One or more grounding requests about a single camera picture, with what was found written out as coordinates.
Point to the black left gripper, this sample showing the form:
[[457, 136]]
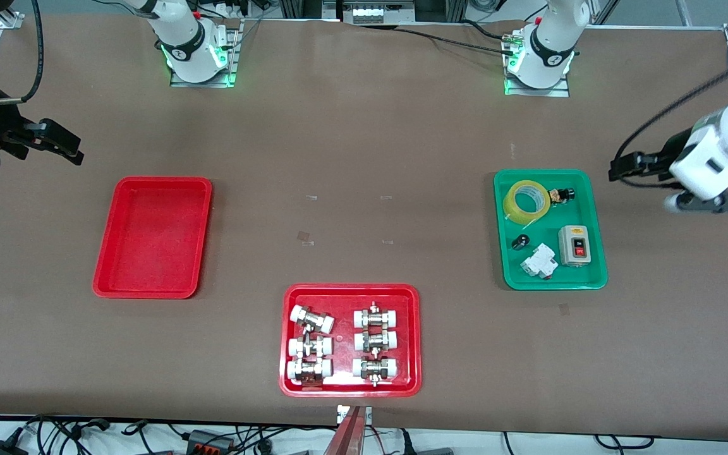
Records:
[[674, 148]]

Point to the yellow packing tape roll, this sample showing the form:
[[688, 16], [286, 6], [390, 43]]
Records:
[[515, 193]]

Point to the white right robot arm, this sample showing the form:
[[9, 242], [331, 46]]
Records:
[[190, 44]]

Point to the red plastic tray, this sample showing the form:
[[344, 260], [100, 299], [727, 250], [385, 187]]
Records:
[[152, 237], [345, 376]]

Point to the green plastic tray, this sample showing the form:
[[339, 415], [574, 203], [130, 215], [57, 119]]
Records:
[[547, 278]]

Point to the brown tape piece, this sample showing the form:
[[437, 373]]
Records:
[[304, 236]]

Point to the black copper coil component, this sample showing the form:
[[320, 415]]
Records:
[[561, 195]]

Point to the white circuit breaker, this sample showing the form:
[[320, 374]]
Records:
[[539, 261]]

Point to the black round knob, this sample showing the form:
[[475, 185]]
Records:
[[521, 242]]

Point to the white metal pipe fitting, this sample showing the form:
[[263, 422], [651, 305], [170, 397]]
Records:
[[308, 346], [375, 316], [308, 370], [374, 368], [375, 340], [311, 319]]

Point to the white power strip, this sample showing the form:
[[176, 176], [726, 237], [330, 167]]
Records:
[[376, 11]]

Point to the black plug adapter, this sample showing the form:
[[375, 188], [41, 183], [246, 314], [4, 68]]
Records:
[[2, 448]]

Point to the grey push button switch box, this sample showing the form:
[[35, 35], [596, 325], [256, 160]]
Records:
[[574, 246]]

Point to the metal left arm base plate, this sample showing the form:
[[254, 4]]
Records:
[[563, 91]]

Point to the metal table corner bracket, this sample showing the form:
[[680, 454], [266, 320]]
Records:
[[10, 20]]

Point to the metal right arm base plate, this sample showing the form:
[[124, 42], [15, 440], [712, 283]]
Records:
[[235, 57]]

